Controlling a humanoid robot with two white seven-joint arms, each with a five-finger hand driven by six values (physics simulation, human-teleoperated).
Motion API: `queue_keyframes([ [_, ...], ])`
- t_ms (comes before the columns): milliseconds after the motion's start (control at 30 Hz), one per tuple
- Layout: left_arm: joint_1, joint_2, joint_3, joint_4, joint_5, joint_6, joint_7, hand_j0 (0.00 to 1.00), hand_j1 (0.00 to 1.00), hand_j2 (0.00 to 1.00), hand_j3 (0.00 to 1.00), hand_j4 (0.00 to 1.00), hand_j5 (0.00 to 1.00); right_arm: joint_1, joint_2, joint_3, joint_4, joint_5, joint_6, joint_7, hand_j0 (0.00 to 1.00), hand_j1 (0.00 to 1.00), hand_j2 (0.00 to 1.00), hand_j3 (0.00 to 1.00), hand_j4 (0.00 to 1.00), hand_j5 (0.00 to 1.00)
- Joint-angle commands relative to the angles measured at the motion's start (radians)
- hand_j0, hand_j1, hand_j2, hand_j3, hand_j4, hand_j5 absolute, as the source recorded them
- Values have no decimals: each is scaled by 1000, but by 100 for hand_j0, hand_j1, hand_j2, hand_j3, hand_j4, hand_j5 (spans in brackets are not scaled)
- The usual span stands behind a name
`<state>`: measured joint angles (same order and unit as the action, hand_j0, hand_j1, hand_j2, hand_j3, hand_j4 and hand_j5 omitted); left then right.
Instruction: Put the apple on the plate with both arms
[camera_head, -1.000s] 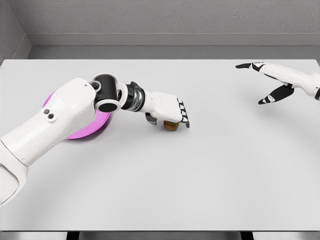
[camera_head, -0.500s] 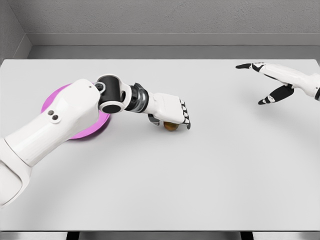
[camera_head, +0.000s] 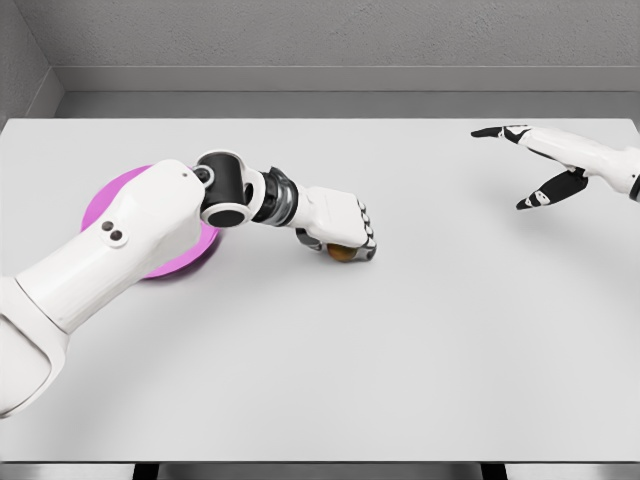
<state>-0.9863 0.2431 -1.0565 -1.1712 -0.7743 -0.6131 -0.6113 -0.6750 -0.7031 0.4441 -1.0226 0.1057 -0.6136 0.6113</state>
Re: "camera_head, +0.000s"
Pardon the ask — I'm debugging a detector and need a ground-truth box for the brown-red apple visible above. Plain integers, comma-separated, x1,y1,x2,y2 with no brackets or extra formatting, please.
327,243,357,264

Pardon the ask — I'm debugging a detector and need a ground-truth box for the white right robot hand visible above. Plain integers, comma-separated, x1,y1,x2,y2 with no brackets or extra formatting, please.
470,124,622,212

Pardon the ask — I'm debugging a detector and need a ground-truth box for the pink round plate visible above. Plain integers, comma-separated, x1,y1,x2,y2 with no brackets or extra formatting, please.
80,163,220,280

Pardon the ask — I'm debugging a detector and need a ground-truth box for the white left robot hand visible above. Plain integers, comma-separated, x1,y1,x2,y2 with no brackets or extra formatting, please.
293,185,379,263

